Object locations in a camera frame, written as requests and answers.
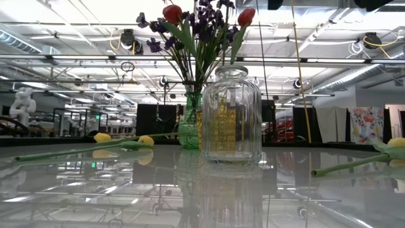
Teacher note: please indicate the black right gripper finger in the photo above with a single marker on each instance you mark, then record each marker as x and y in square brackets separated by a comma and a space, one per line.
[373, 4]

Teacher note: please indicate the red artificial tulip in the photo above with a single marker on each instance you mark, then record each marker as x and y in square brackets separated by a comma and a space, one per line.
[246, 17]
[172, 14]

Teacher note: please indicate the amber glass vase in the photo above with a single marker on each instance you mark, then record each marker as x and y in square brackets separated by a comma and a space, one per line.
[199, 133]

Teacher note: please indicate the green glass vase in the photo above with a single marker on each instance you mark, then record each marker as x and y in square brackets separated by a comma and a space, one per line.
[189, 130]

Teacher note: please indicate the black ceiling spotlight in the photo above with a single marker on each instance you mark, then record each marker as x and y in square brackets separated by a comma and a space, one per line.
[163, 81]
[296, 83]

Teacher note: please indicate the pale pink panel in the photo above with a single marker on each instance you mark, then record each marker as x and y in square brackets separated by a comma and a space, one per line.
[394, 120]

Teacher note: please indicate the floral printed cloth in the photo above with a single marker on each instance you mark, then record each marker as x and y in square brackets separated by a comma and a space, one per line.
[367, 125]

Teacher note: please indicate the black partition panel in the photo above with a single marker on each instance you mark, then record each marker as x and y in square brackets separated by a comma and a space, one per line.
[158, 118]
[303, 122]

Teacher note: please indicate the clear ribbed glass jar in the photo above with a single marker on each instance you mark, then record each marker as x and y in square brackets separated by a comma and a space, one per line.
[253, 126]

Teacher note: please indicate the white hanging cloth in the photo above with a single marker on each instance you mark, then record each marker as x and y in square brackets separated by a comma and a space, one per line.
[332, 123]

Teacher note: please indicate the silver ventilation duct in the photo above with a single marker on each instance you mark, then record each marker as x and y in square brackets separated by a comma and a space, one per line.
[345, 80]

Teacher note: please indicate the black aluminium rig frame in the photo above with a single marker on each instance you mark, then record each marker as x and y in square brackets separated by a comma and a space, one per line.
[47, 141]

